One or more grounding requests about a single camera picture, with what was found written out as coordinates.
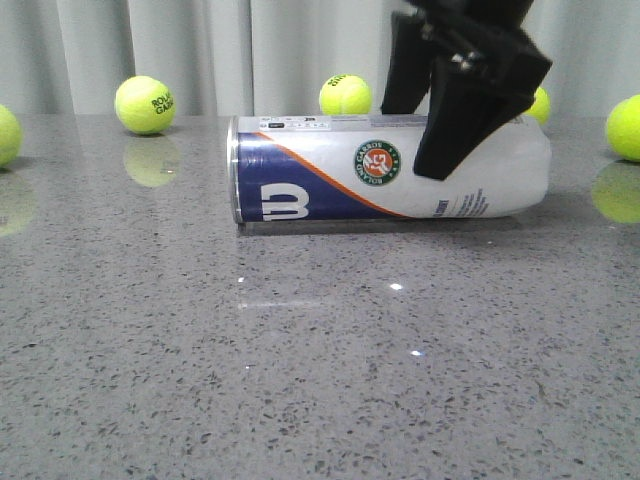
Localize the tennis ball Roland Garros print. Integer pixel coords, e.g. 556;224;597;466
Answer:
114;76;176;135

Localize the centre back tennis ball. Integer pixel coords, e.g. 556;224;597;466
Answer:
319;74;372;116

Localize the tennis ball Wilson print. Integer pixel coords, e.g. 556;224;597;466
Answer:
524;87;551;125

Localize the tennis ball edge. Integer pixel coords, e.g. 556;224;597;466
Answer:
605;95;640;162
0;105;23;168

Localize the white blue tennis ball can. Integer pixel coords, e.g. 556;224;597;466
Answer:
227;115;552;223

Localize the tennis ball far left edge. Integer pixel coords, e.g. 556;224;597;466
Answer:
0;105;23;168

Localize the grey curtain backdrop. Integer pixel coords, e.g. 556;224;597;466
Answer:
1;1;639;117

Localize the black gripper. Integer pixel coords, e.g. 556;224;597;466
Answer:
381;1;551;181

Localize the tennis ball far right edge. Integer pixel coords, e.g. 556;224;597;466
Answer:
605;95;640;162

